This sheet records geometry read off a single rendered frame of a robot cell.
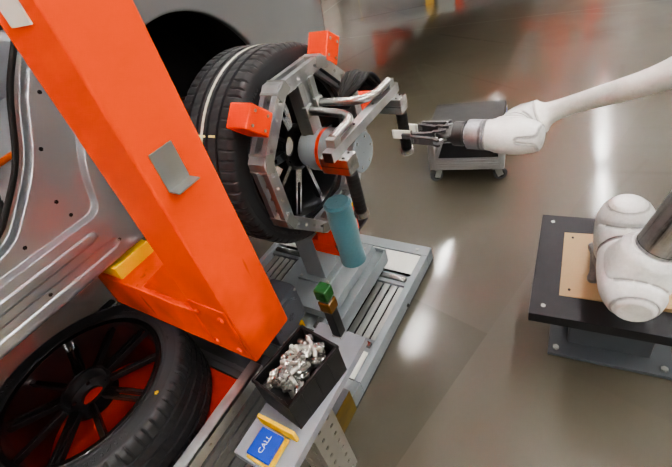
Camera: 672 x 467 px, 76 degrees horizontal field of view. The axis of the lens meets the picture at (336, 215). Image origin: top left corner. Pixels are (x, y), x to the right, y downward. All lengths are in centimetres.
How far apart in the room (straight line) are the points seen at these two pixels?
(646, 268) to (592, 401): 58
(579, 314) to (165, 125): 129
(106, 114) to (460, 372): 142
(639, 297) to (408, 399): 83
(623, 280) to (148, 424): 132
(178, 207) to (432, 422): 114
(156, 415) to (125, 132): 81
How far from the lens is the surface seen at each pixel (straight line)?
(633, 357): 185
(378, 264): 194
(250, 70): 128
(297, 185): 148
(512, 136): 129
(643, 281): 135
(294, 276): 190
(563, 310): 156
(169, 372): 144
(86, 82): 86
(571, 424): 169
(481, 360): 178
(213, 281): 107
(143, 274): 153
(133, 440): 139
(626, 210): 149
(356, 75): 138
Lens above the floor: 150
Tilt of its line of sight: 36 degrees down
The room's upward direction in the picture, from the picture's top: 17 degrees counter-clockwise
